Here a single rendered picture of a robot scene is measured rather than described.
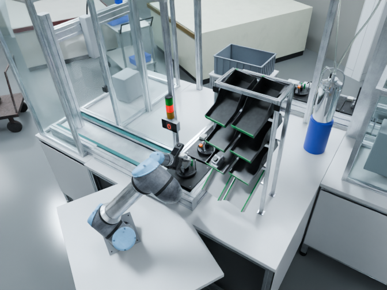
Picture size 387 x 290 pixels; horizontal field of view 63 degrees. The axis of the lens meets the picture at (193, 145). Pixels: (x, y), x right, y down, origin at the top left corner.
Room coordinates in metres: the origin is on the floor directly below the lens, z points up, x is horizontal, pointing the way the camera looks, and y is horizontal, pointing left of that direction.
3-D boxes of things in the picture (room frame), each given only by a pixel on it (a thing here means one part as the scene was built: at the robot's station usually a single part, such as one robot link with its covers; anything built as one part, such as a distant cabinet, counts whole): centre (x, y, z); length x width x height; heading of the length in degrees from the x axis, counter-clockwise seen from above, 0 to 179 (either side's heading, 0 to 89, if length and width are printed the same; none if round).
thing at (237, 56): (3.50, -0.65, 0.73); 0.62 x 0.42 x 0.23; 54
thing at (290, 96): (1.37, -0.31, 1.26); 0.36 x 0.21 x 0.80; 54
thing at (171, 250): (1.07, 0.39, 0.84); 0.90 x 0.70 x 0.03; 26
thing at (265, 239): (1.84, -0.21, 0.85); 1.50 x 1.41 x 0.03; 54
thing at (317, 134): (1.78, -0.90, 1.00); 0.16 x 0.16 x 0.27
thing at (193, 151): (1.69, -0.10, 1.01); 0.24 x 0.24 x 0.13; 54
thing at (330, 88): (1.78, -0.90, 1.32); 0.14 x 0.14 x 0.38
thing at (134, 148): (1.68, 0.28, 0.91); 0.84 x 0.28 x 0.10; 54
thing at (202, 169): (1.48, 0.06, 0.96); 0.24 x 0.24 x 0.02; 54
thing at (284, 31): (5.58, -0.66, 0.41); 2.16 x 1.80 x 0.81; 116
